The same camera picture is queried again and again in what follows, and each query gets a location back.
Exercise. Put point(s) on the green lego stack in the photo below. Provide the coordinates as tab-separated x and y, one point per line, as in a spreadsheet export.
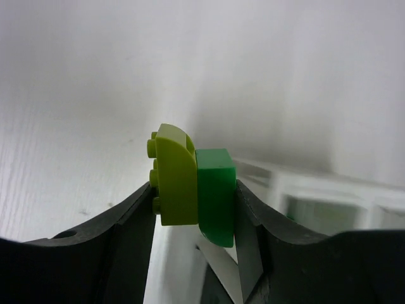
216	184

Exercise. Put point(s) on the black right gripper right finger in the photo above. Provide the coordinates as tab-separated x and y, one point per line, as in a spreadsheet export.
281	261

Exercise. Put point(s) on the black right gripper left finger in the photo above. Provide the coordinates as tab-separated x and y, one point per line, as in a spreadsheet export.
103	260

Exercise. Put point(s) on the white two-slot container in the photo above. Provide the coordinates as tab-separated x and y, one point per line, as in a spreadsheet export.
323	203

